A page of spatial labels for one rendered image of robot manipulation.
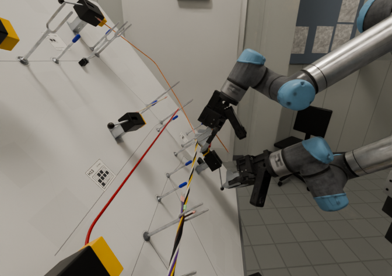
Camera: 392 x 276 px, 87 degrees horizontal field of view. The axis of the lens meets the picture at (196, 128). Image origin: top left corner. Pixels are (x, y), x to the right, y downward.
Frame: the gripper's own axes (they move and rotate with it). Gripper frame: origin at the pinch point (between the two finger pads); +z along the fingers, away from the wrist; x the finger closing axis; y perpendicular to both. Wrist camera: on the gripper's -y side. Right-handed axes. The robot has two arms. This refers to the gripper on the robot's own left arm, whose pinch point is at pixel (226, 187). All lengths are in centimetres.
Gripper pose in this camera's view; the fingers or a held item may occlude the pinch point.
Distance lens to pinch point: 78.6
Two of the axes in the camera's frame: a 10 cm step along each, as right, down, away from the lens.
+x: -7.3, -2.9, -6.1
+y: -0.8, -8.6, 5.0
